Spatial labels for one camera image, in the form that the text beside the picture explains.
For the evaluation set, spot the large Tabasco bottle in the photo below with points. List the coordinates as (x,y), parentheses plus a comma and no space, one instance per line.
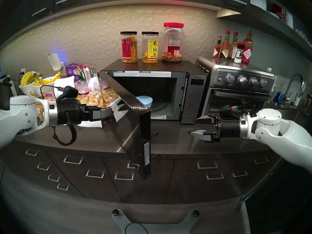
(247,53)

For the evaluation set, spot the light blue bowl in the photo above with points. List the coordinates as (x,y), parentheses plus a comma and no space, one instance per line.
(146,101)

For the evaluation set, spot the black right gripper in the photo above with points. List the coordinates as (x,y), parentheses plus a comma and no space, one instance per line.
(229,128)

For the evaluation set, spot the brown paper snack bag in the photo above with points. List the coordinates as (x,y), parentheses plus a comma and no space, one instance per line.
(40,111)

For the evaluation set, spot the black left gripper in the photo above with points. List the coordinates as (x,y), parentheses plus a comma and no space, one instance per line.
(69,112)

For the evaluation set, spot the snack jar with red label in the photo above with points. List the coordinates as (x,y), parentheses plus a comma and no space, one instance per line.
(128,50)

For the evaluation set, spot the clear jar with red lid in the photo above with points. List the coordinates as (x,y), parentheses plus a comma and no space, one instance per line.
(173,47)

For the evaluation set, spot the yellow banana bunch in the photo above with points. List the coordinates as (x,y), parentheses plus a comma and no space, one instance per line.
(48,80)

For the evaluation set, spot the stack of white plates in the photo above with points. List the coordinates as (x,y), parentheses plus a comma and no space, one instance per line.
(258,0)

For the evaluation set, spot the black Panasonic microwave body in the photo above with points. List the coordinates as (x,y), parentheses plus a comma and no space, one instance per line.
(195,94)

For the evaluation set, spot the snack jar with yellow label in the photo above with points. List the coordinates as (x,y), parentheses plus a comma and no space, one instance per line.
(150,50)

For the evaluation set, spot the white wall plug-in device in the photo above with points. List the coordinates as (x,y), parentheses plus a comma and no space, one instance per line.
(54,61)

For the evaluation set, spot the black dishwasher front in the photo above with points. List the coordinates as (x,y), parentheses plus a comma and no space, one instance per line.
(285,204)

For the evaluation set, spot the stack of white cups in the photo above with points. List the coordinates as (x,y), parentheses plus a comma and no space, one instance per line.
(289,20)

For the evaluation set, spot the orange-brown Tabasco bottle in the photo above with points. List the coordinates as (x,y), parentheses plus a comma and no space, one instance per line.
(224,52)

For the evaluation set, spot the white plastic forks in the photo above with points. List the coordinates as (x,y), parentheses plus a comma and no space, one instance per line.
(96,83)

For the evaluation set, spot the blue dish soap bottle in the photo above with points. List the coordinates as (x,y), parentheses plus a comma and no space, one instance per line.
(279,97)

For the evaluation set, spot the small red Tabasco bottle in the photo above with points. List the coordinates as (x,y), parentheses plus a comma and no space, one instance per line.
(217,52)

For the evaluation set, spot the stainless steel toaster oven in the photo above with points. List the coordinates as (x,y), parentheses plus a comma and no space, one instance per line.
(219,70)

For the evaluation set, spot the white shaker with red cap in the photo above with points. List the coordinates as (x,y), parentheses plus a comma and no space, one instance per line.
(239,54)

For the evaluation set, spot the clear bag of madeleines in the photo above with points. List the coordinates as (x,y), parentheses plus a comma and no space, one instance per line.
(97,98)

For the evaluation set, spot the dark wood drawer cabinet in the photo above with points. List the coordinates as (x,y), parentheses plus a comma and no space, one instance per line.
(170,187)

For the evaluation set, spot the greenish banana bunch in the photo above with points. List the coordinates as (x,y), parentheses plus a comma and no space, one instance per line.
(26,78)

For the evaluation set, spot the stack of red cups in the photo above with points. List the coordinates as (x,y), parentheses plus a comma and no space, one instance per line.
(280,13)

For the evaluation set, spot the pink Korean snack pack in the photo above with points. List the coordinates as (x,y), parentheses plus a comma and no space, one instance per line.
(50,95)

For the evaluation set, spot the white paper napkin on basket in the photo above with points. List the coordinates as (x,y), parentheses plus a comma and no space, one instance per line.
(90,124)

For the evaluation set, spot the dark wooden wall shelf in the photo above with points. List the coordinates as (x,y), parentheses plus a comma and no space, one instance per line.
(263,20)

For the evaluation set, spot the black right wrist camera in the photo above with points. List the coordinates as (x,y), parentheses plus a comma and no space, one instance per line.
(226,110)

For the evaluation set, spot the black base knob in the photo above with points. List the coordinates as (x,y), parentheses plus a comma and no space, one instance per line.
(115,212)
(196,213)

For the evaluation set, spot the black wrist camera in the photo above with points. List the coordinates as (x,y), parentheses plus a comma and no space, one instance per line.
(68,92)
(226,110)

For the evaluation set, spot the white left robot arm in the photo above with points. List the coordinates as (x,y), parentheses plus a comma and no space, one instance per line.
(19,119)

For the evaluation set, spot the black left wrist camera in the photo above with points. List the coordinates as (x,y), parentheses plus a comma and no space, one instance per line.
(68,92)

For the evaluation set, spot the purple snack bag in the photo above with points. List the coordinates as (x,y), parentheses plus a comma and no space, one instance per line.
(73,69)

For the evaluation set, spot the chrome kitchen faucet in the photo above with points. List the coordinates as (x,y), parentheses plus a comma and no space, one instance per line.
(297,74)

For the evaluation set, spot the red cup with plastic wrap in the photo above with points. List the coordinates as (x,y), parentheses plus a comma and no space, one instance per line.
(82,87)

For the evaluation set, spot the colourful sachet packets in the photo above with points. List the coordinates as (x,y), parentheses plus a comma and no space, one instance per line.
(86,72)

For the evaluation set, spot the glass microwave turntable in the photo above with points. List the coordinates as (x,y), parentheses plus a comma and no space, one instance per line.
(159,107)

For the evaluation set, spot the large white paper napkin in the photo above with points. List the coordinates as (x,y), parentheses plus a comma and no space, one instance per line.
(67,82)

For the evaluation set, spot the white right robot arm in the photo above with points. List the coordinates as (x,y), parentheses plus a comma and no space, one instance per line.
(280,133)

